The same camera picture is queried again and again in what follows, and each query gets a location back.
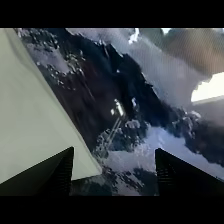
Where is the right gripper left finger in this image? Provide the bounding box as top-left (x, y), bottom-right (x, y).
top-left (0, 146), bottom-right (75, 197)

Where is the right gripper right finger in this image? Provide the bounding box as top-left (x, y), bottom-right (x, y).
top-left (154, 147), bottom-right (224, 197)

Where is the white garment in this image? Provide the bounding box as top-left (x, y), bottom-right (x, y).
top-left (0, 28), bottom-right (103, 185)

